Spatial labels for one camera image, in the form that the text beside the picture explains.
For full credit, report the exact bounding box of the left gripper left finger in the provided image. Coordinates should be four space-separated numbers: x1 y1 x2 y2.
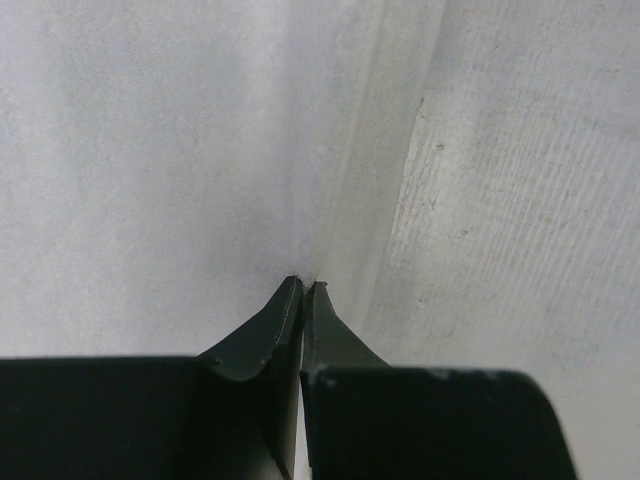
194 276 304 479

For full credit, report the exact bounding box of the white towel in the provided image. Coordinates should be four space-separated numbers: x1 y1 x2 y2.
1 1 445 357

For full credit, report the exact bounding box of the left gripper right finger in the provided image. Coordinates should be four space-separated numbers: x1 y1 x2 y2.
300 282 388 470

